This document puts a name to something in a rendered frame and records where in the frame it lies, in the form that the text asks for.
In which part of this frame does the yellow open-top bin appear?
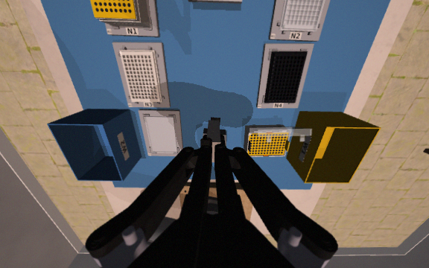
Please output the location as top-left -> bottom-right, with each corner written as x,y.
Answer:
286,111 -> 381,183

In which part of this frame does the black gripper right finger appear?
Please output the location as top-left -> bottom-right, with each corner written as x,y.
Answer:
213,120 -> 338,268

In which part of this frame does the blue bench mat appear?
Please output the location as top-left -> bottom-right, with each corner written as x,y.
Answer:
40,0 -> 391,188

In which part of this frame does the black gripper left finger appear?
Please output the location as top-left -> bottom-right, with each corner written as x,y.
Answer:
85,120 -> 214,268

